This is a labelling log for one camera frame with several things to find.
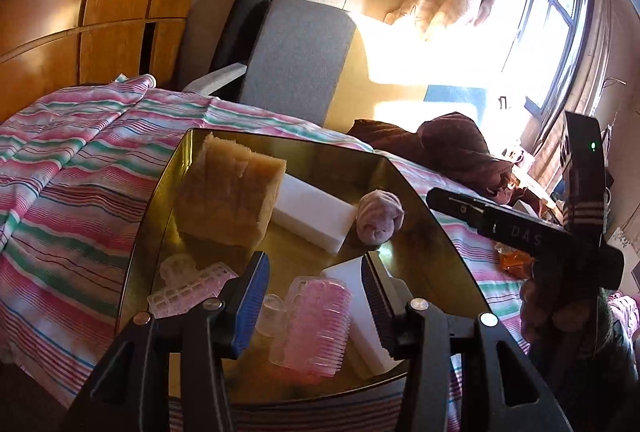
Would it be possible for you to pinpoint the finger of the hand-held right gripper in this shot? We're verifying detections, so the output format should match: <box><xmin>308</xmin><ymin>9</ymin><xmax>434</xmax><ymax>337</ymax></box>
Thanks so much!
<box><xmin>426</xmin><ymin>188</ymin><xmax>488</xmax><ymax>233</ymax></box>

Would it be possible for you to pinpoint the gold tin box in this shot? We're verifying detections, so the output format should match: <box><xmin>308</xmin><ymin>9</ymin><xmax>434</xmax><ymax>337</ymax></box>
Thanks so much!
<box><xmin>120</xmin><ymin>128</ymin><xmax>493</xmax><ymax>410</ymax></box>

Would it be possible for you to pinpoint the clear hair roller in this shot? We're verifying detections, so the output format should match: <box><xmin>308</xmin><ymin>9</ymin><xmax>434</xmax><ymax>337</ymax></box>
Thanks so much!
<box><xmin>160</xmin><ymin>254</ymin><xmax>197</xmax><ymax>281</ymax></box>

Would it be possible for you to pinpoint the grey chair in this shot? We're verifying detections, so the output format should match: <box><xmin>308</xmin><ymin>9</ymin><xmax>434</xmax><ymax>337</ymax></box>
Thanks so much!
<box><xmin>182</xmin><ymin>0</ymin><xmax>357</xmax><ymax>130</ymax></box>

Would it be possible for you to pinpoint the window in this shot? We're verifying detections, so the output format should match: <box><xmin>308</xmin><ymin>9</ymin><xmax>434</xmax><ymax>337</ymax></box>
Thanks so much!
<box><xmin>480</xmin><ymin>0</ymin><xmax>587</xmax><ymax>115</ymax></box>

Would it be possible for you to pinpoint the person's right forearm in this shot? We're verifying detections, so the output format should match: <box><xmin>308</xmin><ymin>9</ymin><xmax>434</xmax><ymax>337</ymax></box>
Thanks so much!
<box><xmin>530</xmin><ymin>292</ymin><xmax>640</xmax><ymax>432</ymax></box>

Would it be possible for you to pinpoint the padded headboard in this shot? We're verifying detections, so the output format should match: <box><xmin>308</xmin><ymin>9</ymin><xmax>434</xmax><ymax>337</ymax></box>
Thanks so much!
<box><xmin>350</xmin><ymin>82</ymin><xmax>488</xmax><ymax>129</ymax></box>

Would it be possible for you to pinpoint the white sponge block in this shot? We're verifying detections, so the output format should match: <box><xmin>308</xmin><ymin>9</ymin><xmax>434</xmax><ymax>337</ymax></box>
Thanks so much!
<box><xmin>272</xmin><ymin>174</ymin><xmax>358</xmax><ymax>255</ymax></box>
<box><xmin>320</xmin><ymin>252</ymin><xmax>422</xmax><ymax>377</ymax></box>

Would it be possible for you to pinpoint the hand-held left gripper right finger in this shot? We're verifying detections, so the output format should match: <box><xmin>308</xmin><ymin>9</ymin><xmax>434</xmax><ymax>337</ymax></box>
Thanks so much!
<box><xmin>361</xmin><ymin>251</ymin><xmax>573</xmax><ymax>432</ymax></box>

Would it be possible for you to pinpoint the black rolled mat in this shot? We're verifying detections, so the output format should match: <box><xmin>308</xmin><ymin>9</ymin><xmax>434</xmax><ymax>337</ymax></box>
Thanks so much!
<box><xmin>210</xmin><ymin>0</ymin><xmax>282</xmax><ymax>77</ymax></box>

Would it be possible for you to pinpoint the person's right hand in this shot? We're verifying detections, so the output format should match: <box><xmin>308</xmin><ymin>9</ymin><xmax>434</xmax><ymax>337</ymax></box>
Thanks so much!
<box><xmin>520</xmin><ymin>257</ymin><xmax>602</xmax><ymax>349</ymax></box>

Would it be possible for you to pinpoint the orange snack packet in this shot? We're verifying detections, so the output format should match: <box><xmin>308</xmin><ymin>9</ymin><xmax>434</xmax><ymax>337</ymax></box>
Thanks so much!
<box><xmin>495</xmin><ymin>244</ymin><xmax>537</xmax><ymax>281</ymax></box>

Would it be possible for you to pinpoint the yellow sponge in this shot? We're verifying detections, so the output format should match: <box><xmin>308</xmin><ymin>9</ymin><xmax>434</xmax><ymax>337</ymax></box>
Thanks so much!
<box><xmin>176</xmin><ymin>132</ymin><xmax>288</xmax><ymax>253</ymax></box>

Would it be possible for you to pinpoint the pink sock roll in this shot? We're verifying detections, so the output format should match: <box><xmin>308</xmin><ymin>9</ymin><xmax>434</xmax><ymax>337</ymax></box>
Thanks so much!
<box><xmin>357</xmin><ymin>191</ymin><xmax>406</xmax><ymax>243</ymax></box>

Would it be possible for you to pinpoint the striped brown curtain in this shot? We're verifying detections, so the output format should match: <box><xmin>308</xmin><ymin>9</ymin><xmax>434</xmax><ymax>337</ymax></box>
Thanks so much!
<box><xmin>525</xmin><ymin>0</ymin><xmax>617</xmax><ymax>193</ymax></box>

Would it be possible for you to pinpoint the brown quilt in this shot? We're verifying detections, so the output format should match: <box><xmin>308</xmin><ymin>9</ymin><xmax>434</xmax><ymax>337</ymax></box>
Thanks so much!
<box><xmin>347</xmin><ymin>112</ymin><xmax>521</xmax><ymax>205</ymax></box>

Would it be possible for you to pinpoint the striped desktop cloth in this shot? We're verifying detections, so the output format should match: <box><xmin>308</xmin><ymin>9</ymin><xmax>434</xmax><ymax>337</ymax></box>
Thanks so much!
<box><xmin>0</xmin><ymin>74</ymin><xmax>531</xmax><ymax>432</ymax></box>

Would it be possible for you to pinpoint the pink quilt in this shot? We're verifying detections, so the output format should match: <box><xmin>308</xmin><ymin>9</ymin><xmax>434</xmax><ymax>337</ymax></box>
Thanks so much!
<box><xmin>607</xmin><ymin>292</ymin><xmax>640</xmax><ymax>338</ymax></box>

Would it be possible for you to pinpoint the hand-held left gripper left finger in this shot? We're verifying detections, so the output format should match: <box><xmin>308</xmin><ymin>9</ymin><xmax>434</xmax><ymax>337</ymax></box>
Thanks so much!
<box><xmin>65</xmin><ymin>251</ymin><xmax>271</xmax><ymax>432</ymax></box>

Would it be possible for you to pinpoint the pink brush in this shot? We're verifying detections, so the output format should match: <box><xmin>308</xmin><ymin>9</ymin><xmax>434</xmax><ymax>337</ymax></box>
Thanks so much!
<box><xmin>270</xmin><ymin>277</ymin><xmax>353</xmax><ymax>379</ymax></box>

